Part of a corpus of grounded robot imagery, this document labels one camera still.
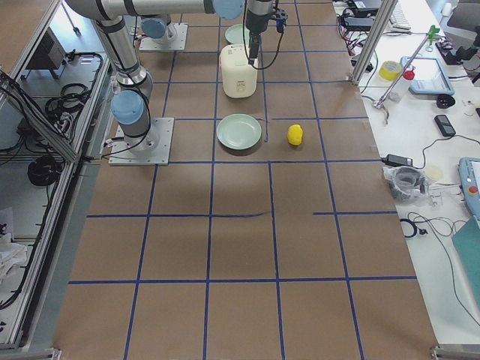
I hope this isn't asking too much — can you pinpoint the yellow tape roll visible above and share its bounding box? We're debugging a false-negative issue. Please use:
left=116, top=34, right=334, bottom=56
left=379, top=61, right=404, bottom=81

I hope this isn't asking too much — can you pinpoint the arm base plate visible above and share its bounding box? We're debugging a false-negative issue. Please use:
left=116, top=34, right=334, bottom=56
left=139, top=18, right=188, bottom=52
left=108, top=118, right=174, bottom=166

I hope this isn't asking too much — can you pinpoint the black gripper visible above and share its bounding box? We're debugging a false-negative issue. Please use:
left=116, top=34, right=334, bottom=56
left=244, top=0, right=278, bottom=60

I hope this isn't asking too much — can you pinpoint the white rice cooker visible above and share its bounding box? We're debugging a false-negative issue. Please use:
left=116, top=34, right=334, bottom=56
left=219, top=44, right=257, bottom=98

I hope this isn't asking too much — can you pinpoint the yellow lemon toy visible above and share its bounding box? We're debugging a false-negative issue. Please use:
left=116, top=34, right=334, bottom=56
left=286, top=124, right=304, bottom=146

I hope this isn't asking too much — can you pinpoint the aluminium frame post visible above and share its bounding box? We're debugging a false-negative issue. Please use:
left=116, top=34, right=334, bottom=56
left=350, top=0, right=398, bottom=85

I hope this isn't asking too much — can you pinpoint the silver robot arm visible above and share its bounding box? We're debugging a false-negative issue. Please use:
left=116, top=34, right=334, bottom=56
left=141, top=13, right=177, bottom=44
left=67, top=0, right=286, bottom=162

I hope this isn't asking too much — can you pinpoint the plastic bag with parts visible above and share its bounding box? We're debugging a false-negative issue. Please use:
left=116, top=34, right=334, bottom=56
left=382, top=166, right=431, bottom=204

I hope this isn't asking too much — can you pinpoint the black phone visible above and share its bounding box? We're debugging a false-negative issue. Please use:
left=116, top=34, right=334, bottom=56
left=434, top=115, right=456, bottom=137

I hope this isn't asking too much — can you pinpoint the black power adapter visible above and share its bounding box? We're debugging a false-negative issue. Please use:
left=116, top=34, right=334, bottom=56
left=381, top=154, right=413, bottom=167

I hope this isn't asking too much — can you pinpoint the green plate near lemon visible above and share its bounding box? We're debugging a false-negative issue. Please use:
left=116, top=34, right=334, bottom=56
left=216, top=114, right=262, bottom=150

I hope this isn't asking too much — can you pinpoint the green plate far side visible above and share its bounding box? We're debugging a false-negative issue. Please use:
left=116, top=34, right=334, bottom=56
left=225, top=24, right=249, bottom=44

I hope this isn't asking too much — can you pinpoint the blue teach pendant tablet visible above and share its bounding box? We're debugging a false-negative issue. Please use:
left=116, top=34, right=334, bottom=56
left=400, top=57, right=455, bottom=95

